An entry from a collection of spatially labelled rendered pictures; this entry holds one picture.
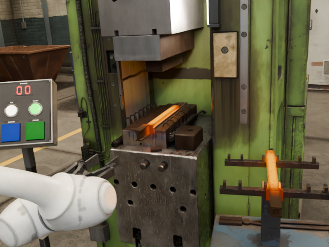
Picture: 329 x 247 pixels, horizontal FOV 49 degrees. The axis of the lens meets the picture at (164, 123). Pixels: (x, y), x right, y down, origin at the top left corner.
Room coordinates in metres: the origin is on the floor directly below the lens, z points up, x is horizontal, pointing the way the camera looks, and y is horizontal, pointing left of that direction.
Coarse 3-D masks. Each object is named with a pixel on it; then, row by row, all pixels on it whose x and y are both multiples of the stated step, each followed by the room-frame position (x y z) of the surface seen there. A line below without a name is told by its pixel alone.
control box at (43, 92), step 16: (32, 80) 1.55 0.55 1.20; (48, 80) 1.55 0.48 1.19; (0, 96) 1.52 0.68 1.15; (16, 96) 1.52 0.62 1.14; (32, 96) 1.52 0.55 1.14; (48, 96) 1.52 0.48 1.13; (0, 112) 1.48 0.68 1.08; (16, 112) 1.48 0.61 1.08; (48, 112) 1.48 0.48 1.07; (0, 128) 1.45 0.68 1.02; (48, 128) 1.45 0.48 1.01; (0, 144) 1.41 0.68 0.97; (16, 144) 1.41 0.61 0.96; (32, 144) 1.42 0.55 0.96; (48, 144) 1.44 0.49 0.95
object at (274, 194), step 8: (272, 152) 1.19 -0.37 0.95; (272, 160) 1.13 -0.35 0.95; (272, 168) 1.07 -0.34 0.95; (272, 176) 1.01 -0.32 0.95; (272, 184) 0.96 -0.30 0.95; (272, 192) 0.90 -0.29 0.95; (280, 192) 0.91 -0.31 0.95; (272, 200) 0.86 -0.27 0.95; (280, 200) 0.86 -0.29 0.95; (272, 208) 0.83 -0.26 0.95; (280, 208) 0.82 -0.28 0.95; (272, 216) 0.83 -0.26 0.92; (280, 216) 0.82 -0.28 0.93
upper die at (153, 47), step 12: (120, 36) 1.45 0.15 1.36; (132, 36) 1.43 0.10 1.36; (144, 36) 1.41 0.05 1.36; (156, 36) 1.39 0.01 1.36; (168, 36) 1.47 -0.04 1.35; (180, 36) 1.59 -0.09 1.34; (192, 36) 1.75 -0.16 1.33; (120, 48) 1.45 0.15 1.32; (132, 48) 1.43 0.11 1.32; (144, 48) 1.41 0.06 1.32; (156, 48) 1.39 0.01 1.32; (168, 48) 1.46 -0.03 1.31; (180, 48) 1.59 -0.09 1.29; (192, 48) 1.74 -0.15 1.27; (120, 60) 1.45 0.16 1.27; (132, 60) 1.43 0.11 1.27; (144, 60) 1.41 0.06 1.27; (156, 60) 1.39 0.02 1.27
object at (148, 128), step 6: (168, 108) 1.66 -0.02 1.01; (174, 108) 1.65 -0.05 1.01; (162, 114) 1.57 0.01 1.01; (168, 114) 1.58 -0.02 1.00; (156, 120) 1.48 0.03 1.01; (144, 126) 1.37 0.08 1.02; (150, 126) 1.39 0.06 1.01; (138, 132) 1.32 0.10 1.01; (144, 132) 1.37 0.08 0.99; (150, 132) 1.39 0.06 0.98; (138, 138) 1.32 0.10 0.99; (144, 138) 1.35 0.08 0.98
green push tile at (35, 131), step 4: (28, 124) 1.45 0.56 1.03; (32, 124) 1.45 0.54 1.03; (36, 124) 1.45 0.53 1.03; (40, 124) 1.45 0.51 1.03; (44, 124) 1.45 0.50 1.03; (28, 128) 1.44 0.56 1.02; (32, 128) 1.44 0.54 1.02; (36, 128) 1.44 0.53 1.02; (40, 128) 1.44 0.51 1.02; (44, 128) 1.44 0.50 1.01; (28, 132) 1.43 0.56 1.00; (32, 132) 1.43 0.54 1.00; (36, 132) 1.43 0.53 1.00; (40, 132) 1.43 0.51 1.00; (44, 132) 1.43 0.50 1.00; (28, 136) 1.42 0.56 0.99; (32, 136) 1.42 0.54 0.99; (36, 136) 1.42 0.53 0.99; (40, 136) 1.42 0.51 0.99; (44, 136) 1.42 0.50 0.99; (28, 140) 1.42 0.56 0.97
